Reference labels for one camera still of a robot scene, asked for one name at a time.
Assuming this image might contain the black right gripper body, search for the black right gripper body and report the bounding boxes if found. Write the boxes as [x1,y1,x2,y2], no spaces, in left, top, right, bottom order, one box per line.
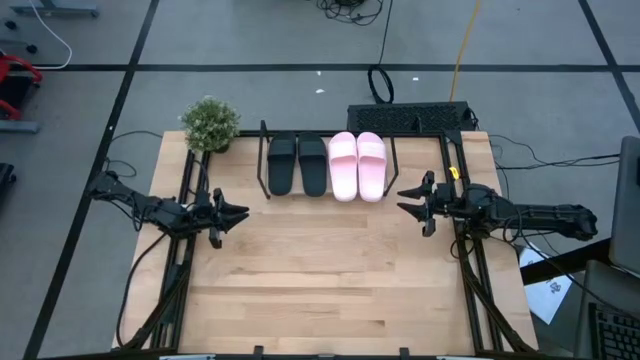
[421,170,469,239]

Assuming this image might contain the black keyboard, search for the black keyboard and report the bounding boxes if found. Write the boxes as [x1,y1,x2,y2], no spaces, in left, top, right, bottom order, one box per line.
[589,302,640,360]

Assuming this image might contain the tangled black cable bundle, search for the tangled black cable bundle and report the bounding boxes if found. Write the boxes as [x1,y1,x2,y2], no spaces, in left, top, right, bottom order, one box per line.
[317,0,386,26]

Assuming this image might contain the black slide sandal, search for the black slide sandal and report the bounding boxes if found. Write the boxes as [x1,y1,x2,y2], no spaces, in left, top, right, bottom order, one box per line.
[296,131,329,198]
[266,130,298,197]

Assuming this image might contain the black desk beam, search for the black desk beam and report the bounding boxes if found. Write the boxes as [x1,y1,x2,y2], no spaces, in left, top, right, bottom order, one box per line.
[519,238,612,286]

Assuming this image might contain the red and black cart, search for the red and black cart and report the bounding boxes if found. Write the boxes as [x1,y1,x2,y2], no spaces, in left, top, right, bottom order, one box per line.
[0,49,45,121]

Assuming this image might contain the black aluminium rig frame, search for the black aluminium rig frame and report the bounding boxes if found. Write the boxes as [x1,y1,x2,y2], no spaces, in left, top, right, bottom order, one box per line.
[112,129,539,360]

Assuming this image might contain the black perforated computer case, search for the black perforated computer case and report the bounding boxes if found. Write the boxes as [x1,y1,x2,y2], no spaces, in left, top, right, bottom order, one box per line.
[347,101,476,135]

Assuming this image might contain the grey furniture base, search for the grey furniture base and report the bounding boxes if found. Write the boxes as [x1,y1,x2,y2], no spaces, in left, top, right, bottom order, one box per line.
[9,0,100,18]

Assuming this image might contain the yellow floor cable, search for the yellow floor cable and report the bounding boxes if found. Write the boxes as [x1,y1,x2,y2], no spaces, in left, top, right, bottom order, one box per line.
[448,0,485,103]

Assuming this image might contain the grey desk surface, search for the grey desk surface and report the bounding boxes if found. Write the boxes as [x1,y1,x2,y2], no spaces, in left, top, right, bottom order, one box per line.
[572,259,640,360]

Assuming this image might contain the white floor cable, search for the white floor cable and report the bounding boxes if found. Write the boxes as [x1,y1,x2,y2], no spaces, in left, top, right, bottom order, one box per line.
[29,0,74,70]

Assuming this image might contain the small green potted plant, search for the small green potted plant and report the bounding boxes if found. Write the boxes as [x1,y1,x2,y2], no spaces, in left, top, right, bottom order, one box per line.
[178,95,242,154]

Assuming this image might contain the black rig power cable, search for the black rig power cable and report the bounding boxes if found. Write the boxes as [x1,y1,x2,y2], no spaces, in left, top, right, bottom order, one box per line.
[115,233,167,349]

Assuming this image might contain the grey monitor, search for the grey monitor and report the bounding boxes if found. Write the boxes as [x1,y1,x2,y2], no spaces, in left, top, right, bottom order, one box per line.
[608,135,640,279]

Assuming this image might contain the wooden shelf with black frame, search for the wooden shelf with black frame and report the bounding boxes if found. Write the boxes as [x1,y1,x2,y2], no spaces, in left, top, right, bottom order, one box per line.
[255,118,400,201]

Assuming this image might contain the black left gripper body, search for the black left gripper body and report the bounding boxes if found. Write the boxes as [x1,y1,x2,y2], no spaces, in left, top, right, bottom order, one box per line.
[192,187,225,250]

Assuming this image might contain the coiled black floor cable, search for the coiled black floor cable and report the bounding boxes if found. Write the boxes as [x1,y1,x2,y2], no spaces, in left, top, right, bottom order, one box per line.
[367,0,396,105]

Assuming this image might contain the pink slide sandal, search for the pink slide sandal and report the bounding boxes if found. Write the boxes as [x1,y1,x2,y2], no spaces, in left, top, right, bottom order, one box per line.
[356,131,388,204]
[327,131,359,203]

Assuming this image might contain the grey furniture foot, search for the grey furniture foot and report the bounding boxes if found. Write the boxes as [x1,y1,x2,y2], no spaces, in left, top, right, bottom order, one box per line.
[0,119,40,134]

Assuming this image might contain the white paper sheet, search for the white paper sheet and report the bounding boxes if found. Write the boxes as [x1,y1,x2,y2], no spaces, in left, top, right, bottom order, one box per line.
[518,243,574,325]

